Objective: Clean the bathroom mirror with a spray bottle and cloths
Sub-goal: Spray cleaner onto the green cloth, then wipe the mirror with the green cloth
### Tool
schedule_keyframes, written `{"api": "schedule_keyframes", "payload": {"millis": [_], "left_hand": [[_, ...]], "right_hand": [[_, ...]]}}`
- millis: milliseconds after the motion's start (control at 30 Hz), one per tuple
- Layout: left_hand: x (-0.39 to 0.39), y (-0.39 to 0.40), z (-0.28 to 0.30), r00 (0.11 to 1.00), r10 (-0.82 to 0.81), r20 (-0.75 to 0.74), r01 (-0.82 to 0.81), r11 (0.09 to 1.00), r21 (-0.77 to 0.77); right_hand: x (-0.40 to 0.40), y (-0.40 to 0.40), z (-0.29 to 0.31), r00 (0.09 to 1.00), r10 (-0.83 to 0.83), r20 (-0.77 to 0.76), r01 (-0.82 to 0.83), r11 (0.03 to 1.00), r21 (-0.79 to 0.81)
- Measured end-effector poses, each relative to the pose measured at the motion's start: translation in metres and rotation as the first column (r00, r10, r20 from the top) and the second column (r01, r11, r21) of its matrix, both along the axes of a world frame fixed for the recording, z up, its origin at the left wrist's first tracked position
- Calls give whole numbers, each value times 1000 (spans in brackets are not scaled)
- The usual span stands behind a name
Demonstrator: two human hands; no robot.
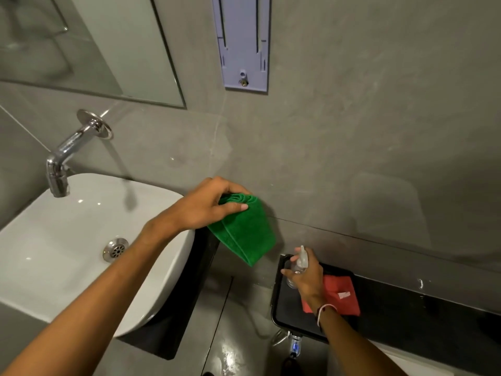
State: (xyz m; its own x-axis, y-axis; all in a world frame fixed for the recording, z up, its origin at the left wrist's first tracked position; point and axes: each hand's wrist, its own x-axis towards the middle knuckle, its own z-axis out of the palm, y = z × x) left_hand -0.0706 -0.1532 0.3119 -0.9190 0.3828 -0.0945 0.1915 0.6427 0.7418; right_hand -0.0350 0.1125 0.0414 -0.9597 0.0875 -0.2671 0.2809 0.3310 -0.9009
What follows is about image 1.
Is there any person's right hand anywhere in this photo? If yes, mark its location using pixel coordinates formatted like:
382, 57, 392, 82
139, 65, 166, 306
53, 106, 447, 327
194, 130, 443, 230
280, 247, 326, 307

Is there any person's left hand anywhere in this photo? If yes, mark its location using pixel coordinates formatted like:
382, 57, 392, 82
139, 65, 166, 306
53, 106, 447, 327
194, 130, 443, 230
152, 176, 253, 237

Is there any clear spray bottle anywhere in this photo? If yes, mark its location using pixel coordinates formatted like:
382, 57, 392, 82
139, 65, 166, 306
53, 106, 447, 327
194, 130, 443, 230
285, 245, 310, 290

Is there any green microfiber cloth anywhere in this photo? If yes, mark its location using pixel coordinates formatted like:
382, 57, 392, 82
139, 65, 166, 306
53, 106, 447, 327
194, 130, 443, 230
206, 193, 277, 267

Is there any person's left forearm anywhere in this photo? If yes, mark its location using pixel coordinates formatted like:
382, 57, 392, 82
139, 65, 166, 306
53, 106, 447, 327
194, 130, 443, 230
0, 223, 184, 376

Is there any person's right forearm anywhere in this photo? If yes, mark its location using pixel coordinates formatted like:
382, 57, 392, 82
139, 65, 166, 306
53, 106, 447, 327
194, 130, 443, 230
315, 304, 408, 376

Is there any black plastic tray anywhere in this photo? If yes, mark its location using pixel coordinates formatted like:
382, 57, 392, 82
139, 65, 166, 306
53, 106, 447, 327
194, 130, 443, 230
270, 254, 361, 344

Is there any white wrist band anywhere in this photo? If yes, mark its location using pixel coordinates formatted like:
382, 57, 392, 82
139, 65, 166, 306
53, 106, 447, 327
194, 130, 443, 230
316, 303, 338, 328

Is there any red folded cloth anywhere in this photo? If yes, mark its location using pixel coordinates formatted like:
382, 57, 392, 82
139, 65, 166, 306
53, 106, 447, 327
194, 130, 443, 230
301, 274, 362, 317

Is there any chrome angle valve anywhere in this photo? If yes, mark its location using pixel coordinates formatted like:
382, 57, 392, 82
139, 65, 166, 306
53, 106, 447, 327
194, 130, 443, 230
272, 329, 304, 359

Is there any chrome sink drain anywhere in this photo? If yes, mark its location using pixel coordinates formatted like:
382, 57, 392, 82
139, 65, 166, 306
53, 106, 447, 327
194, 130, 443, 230
102, 237, 130, 264

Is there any white ceramic sink basin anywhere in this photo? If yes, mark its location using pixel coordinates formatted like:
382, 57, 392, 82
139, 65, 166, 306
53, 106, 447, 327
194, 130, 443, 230
0, 173, 196, 338

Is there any pale plastic wall bracket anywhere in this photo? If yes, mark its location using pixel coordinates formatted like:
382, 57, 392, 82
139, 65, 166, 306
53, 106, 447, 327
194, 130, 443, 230
211, 0, 272, 95

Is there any chrome wall faucet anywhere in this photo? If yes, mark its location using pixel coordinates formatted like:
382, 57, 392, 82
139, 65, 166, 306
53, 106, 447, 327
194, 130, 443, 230
45, 109, 114, 199

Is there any wall mirror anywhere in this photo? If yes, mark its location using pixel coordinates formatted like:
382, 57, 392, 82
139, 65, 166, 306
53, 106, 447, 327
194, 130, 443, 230
0, 0, 187, 110

